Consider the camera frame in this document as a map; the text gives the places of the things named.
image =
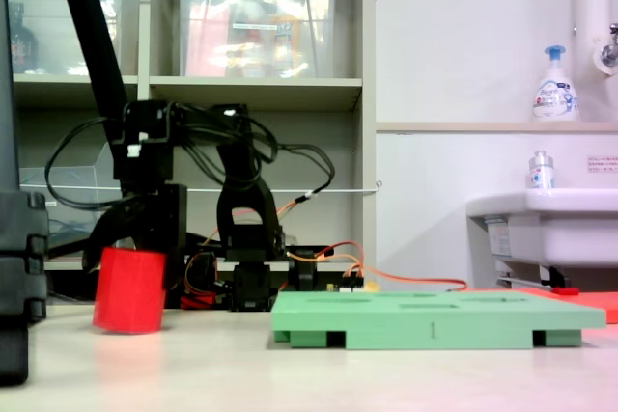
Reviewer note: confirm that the red octagonal pillar block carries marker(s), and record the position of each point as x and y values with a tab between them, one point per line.
130	293

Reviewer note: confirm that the green shape-hole board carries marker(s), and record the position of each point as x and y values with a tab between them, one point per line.
410	322

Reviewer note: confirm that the empty clear plastic bin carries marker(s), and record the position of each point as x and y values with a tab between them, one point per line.
72	190

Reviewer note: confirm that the notched black stack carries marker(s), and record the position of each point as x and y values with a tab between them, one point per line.
19	238

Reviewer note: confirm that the black table clamp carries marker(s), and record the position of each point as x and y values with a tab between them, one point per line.
304	277

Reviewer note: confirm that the beige shelf unit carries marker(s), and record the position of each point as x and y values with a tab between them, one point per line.
256	93

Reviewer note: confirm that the pink package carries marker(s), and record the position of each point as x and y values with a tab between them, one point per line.
205	45

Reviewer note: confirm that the black tripod leg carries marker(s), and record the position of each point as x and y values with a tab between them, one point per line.
92	35

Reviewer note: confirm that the dark grey vertical panel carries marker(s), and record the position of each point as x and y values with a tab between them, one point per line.
7	93

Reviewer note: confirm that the clear bin with bottles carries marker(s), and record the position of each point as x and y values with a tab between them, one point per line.
53	35

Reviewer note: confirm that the large clear storage bin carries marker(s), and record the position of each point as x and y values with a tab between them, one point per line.
251	45

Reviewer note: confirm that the dark round bottle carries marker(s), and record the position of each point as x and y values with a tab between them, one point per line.
21	45

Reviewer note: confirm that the circuit board with connectors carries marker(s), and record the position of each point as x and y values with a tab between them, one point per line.
350	288

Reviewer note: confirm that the pink-capped orange label bottle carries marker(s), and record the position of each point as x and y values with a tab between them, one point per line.
286	35

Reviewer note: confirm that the small clear sanitizer bottle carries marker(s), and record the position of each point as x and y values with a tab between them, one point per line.
541	173

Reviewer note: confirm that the white sink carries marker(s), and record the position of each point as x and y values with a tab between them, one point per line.
555	228

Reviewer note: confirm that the white blue pump soap bottle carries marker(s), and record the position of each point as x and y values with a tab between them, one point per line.
555	98

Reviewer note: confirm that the metal faucet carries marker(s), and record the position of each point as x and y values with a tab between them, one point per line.
607	52

